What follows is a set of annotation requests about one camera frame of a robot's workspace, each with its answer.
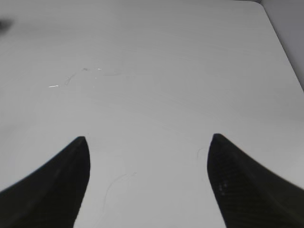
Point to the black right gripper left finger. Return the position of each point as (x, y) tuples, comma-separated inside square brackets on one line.
[(52, 195)]

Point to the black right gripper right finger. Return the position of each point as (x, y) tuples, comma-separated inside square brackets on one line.
[(248, 194)]

